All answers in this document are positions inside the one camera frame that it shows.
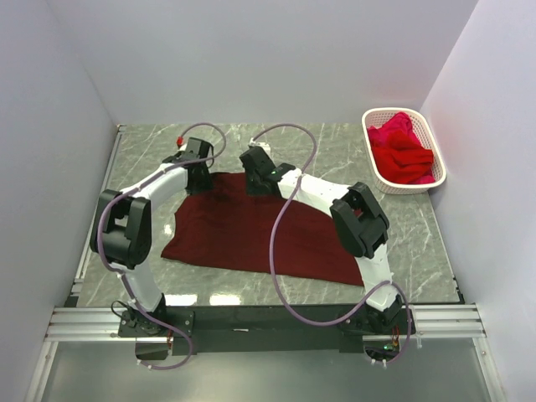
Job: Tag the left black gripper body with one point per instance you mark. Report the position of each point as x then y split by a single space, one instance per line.
199 180

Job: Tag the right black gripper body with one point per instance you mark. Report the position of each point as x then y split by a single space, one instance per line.
257 182

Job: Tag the maroon t shirt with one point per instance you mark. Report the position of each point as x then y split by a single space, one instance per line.
227 229

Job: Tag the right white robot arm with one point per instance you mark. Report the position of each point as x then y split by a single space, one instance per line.
360 223

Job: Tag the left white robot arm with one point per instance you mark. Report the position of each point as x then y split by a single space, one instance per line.
122 231

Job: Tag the white plastic laundry basket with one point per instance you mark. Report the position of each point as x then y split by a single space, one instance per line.
377 117

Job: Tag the pink t shirt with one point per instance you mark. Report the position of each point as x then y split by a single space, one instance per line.
400 121

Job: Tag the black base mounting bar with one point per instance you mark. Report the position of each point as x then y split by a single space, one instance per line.
223 329

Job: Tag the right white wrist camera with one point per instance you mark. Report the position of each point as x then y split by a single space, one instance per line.
263 145

